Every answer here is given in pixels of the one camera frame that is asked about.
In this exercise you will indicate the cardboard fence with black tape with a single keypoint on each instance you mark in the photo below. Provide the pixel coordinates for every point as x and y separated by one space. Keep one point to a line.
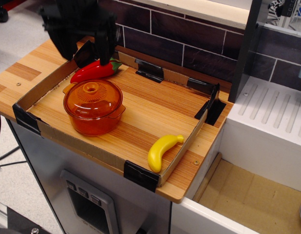
158 101

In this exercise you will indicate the white toy sink unit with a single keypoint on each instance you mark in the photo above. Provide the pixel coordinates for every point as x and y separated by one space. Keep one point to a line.
250 182

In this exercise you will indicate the red toy chili pepper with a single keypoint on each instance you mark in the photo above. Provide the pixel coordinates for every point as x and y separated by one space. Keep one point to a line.
96 70

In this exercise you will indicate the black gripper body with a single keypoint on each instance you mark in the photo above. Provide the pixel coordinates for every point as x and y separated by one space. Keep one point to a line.
85 17

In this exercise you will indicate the dark grey shelf frame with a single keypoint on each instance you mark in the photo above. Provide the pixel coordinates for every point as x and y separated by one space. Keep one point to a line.
201 39

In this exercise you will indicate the black caster wheel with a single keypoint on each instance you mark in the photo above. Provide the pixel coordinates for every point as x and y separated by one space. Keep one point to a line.
3 15

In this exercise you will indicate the orange transparent pot lid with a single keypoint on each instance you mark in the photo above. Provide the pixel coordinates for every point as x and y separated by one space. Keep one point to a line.
95 99

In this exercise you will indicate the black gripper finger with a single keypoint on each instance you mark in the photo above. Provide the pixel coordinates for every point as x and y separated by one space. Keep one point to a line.
65 41
105 45

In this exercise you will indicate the yellow toy banana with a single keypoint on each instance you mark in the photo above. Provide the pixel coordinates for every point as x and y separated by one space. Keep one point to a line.
158 149

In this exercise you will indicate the silver toy dishwasher front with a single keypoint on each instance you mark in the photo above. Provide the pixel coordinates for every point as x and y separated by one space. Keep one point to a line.
87 198

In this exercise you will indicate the orange transparent pot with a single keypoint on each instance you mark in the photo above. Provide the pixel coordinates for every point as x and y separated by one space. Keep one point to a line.
94 127

